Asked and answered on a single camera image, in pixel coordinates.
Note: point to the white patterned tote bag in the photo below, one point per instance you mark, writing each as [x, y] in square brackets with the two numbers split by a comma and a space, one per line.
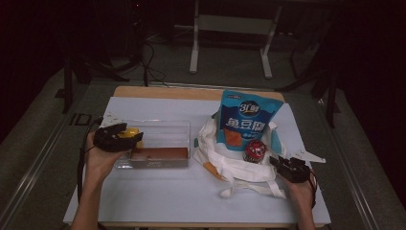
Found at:
[236, 172]

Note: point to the black floor bracket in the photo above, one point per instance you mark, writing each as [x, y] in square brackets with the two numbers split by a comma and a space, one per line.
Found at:
[80, 119]

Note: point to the white metal table frame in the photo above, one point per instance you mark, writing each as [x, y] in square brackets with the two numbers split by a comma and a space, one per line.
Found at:
[234, 24]

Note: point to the clear plastic container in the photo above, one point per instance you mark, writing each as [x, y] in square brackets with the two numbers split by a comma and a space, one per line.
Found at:
[159, 137]

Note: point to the long brown box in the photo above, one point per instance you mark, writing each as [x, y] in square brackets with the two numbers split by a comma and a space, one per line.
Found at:
[159, 156]

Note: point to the yellow box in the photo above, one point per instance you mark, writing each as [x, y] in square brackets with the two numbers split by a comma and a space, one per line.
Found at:
[132, 131]

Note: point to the red lid candy jar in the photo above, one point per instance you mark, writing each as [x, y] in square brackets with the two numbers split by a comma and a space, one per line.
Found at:
[254, 150]

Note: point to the black metal stand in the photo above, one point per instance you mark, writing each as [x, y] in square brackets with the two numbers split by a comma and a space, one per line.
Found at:
[322, 83]
[83, 70]

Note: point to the person's right hand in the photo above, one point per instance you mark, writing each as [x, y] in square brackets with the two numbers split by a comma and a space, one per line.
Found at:
[300, 191]

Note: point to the person's left hand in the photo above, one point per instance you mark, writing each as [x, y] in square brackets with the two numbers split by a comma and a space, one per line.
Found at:
[102, 163]

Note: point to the blue snack packet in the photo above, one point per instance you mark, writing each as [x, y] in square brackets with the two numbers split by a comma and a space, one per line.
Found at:
[249, 118]

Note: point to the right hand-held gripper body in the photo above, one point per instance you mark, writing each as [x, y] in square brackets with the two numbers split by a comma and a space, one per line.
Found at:
[297, 171]

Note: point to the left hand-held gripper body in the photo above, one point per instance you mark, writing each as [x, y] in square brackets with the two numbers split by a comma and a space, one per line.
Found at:
[110, 142]

